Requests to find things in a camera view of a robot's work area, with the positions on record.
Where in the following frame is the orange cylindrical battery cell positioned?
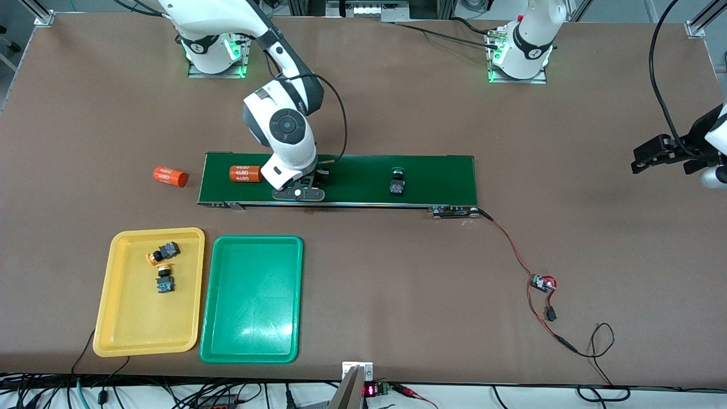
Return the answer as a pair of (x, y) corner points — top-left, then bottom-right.
(153, 166), (189, 189)
(229, 165), (264, 183)

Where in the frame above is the yellow push button switch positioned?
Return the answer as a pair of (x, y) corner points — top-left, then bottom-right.
(146, 241), (181, 266)
(156, 264), (176, 294)

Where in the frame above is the green conveyor belt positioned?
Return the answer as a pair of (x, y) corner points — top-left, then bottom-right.
(197, 152), (482, 220)

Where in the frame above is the green plastic tray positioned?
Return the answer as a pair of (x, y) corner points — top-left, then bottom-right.
(199, 235), (304, 364)

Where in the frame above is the white box device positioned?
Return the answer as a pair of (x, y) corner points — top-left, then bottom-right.
(325, 0), (411, 22)

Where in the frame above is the red clip lead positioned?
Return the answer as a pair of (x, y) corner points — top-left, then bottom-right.
(392, 384), (439, 409)

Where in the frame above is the yellow plastic tray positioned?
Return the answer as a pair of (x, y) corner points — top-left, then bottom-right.
(93, 227), (206, 358)

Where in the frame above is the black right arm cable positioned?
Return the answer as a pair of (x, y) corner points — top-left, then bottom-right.
(266, 34), (348, 166)

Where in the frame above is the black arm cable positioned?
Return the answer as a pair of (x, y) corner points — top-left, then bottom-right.
(649, 0), (702, 161)
(266, 34), (348, 166)

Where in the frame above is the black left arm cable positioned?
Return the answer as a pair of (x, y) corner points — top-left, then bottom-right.
(649, 0), (702, 161)

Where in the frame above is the aluminium frame profile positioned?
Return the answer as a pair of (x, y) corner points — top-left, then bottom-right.
(23, 0), (55, 26)
(684, 0), (727, 39)

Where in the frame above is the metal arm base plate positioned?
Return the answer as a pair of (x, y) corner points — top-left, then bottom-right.
(187, 16), (253, 79)
(487, 28), (549, 85)

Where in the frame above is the red and black wire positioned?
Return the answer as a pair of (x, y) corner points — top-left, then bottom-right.
(478, 209), (579, 354)

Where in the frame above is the thin black cable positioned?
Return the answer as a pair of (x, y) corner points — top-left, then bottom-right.
(576, 323), (631, 403)

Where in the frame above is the black table cable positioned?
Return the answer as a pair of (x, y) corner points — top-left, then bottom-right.
(392, 22), (502, 52)

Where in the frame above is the small metal bracket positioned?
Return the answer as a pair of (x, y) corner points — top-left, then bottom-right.
(342, 362), (374, 381)

